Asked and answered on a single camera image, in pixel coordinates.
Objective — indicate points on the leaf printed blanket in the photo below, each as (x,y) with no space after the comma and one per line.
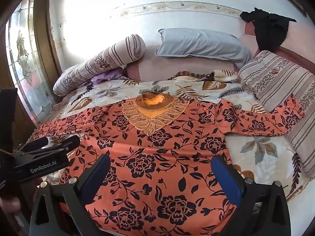
(258,152)

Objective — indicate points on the stained glass window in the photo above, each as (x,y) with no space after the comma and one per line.
(27,66)

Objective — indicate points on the person's left hand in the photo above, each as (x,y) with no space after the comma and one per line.
(9,203)

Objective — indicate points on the orange floral dress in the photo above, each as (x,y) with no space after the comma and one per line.
(157,177)

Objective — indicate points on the purple cloth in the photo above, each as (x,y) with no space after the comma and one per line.
(105,77)

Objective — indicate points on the wooden window frame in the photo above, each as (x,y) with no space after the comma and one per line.
(43,41)

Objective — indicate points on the grey pillow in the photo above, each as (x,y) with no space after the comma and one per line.
(196,43)

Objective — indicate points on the pink bed sheet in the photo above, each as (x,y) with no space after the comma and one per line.
(172,66)

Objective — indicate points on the black cloth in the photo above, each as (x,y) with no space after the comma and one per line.
(268,29)

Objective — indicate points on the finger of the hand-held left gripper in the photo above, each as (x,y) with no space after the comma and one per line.
(71,141)
(37,143)

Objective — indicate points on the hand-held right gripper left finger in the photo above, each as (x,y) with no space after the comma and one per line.
(98,174)

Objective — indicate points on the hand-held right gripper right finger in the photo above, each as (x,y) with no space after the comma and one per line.
(228,177)

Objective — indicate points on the striped floral pillow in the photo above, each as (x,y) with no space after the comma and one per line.
(278,78)

